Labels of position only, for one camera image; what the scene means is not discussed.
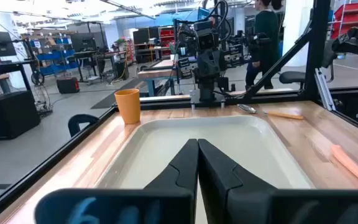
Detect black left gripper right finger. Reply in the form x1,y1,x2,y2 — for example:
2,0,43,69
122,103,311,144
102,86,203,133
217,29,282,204
198,138,358,224

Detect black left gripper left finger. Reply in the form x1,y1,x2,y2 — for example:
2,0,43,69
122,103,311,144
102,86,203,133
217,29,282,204
34,138,200,224

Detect metal spoon with wooden handle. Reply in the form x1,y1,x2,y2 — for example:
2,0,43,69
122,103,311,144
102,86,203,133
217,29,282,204
237,103,305,121

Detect orange plastic cup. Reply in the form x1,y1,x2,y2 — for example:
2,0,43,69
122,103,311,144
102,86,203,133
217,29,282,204
114,88,141,125

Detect cutlery with pink handle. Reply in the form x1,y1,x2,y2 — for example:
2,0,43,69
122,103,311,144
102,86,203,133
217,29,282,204
330,144,358,190

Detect cream plastic tray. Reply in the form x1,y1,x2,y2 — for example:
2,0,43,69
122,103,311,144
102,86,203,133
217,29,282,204
94,114,316,224

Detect red shelf unit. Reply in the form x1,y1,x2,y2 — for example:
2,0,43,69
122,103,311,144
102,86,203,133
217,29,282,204
158,26,176,57

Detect person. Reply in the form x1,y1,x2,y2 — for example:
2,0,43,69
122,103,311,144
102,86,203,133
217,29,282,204
245,0,285,91

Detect black office chair seat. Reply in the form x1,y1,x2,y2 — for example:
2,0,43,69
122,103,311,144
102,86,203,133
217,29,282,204
278,70,306,85

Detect black floor mat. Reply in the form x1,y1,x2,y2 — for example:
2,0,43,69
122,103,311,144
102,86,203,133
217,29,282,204
90,77,147,110

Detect dark chair back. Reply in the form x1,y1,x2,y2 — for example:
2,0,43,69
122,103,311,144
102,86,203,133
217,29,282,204
67,113,100,138

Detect black and red box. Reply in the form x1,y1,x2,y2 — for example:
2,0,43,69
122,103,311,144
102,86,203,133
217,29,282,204
56,77,81,95

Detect red storage bins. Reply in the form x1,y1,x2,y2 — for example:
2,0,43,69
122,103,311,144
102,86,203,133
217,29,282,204
330,2,358,45

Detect blue storage shelf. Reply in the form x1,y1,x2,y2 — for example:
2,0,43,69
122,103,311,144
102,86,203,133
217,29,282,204
31,34,80,76

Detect large black box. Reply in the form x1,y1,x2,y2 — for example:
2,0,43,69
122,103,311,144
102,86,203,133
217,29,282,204
0,90,42,141

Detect dark desk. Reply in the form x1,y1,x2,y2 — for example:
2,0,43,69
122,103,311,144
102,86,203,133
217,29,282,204
0,60,34,94

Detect black rig frame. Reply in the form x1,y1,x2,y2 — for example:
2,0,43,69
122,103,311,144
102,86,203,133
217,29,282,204
0,0,358,223

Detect aluminium angle bracket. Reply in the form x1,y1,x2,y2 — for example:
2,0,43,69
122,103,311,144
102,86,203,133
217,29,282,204
314,67,337,112

